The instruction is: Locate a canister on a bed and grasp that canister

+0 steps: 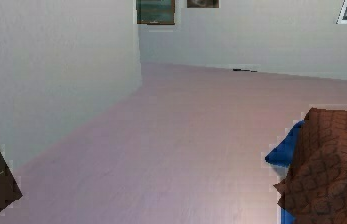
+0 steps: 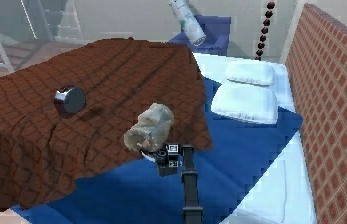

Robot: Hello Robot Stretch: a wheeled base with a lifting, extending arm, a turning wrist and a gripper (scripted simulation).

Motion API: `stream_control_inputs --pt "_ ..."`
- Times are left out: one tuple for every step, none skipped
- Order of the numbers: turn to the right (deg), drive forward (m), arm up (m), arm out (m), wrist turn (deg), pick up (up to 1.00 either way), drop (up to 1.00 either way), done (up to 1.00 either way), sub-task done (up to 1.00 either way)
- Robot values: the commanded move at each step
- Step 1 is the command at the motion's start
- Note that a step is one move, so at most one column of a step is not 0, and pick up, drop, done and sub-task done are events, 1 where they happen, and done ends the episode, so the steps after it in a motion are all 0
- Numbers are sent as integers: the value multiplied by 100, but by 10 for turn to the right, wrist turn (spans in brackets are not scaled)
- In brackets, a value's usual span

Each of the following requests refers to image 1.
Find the bed with brown quilted cover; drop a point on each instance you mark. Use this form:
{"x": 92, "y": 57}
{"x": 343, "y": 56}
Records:
{"x": 327, "y": 166}

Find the small brown framed picture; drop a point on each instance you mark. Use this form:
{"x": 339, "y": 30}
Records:
{"x": 202, "y": 3}

